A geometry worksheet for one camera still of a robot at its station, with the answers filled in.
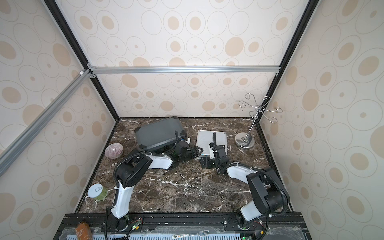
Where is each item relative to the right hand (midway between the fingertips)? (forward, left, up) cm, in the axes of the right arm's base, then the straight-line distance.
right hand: (211, 159), depth 93 cm
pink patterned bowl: (+3, +64, +2) cm, 64 cm away
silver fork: (-39, +5, -2) cm, 39 cm away
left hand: (+4, +3, +3) cm, 6 cm away
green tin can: (-24, +61, +3) cm, 65 cm away
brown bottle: (-41, +59, +2) cm, 72 cm away
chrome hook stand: (+18, -26, -3) cm, 32 cm away
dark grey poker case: (+13, +34, +8) cm, 37 cm away
